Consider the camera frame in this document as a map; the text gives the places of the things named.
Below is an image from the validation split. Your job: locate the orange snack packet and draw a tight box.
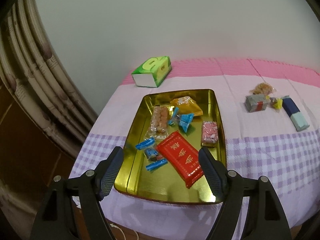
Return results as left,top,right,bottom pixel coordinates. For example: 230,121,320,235
170,96,203,116

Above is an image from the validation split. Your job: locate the clear bag brown snack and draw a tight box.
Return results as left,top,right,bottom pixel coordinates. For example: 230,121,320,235
250,82,276,96

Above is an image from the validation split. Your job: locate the red snack packet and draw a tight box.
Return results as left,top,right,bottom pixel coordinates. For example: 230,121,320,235
156,131,203,189

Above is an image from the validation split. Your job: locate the small yellow wrapped candy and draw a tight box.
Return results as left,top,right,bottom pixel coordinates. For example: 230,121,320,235
270,98,283,111

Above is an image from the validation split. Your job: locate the grey wrapped snack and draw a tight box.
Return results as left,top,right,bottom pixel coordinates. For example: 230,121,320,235
244,94,268,113

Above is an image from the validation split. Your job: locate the navy and teal snack bar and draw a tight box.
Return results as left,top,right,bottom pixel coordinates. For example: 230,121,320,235
281,96,310,132

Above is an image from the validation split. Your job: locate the gold metal tray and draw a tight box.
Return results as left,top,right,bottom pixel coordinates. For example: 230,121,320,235
114,89,227,204

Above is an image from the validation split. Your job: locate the clear wrapped peanut brittle bar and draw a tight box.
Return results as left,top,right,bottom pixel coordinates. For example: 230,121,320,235
145,106,169,140

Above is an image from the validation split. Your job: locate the green tissue pack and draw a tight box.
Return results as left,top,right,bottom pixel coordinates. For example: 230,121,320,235
131,56,172,88

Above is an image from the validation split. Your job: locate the blue dark cookie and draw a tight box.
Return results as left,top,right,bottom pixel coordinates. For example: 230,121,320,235
168,107,194,133

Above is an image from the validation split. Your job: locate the beige patterned curtain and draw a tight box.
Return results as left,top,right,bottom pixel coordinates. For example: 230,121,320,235
1,0,98,157

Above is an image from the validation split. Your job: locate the pink candy packet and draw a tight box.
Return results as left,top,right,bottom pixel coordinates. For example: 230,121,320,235
201,121,219,145

